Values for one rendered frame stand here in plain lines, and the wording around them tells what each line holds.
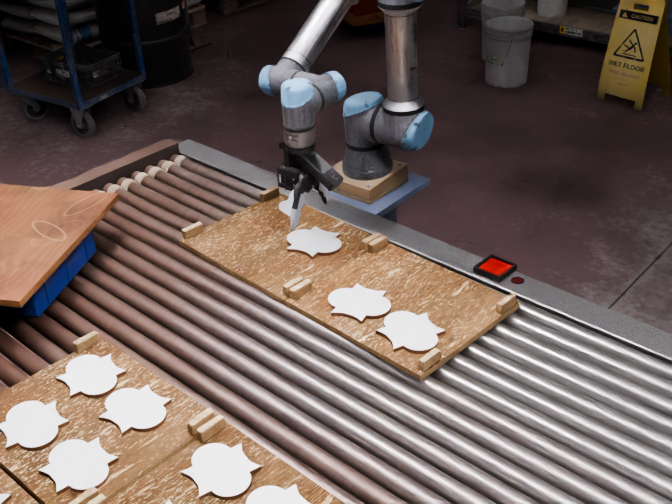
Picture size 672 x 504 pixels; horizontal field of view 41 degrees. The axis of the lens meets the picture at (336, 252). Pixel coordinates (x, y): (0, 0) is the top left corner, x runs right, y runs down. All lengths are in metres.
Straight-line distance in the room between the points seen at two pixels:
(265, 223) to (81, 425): 0.83
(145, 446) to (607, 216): 3.03
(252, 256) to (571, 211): 2.40
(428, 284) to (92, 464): 0.87
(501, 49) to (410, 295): 3.72
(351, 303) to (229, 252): 0.40
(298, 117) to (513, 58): 3.69
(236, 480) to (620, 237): 2.88
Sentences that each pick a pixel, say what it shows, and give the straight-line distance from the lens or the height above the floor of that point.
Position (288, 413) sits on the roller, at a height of 0.92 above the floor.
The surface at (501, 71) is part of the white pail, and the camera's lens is 5.75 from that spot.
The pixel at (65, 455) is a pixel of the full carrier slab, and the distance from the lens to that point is 1.80.
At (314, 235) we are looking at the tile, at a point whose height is 0.95.
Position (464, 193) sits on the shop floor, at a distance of 4.52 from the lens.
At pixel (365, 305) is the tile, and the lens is 2.06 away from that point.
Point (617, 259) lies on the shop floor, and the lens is 4.09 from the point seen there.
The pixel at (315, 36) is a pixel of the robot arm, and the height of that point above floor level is 1.40.
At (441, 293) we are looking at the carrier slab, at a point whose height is 0.94.
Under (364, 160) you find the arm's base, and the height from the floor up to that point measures 0.98.
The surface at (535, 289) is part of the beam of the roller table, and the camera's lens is 2.19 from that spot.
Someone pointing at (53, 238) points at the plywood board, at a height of 1.04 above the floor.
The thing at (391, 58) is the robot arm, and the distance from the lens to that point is 2.46.
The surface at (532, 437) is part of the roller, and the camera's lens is 1.79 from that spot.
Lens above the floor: 2.13
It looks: 32 degrees down
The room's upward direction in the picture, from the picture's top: 3 degrees counter-clockwise
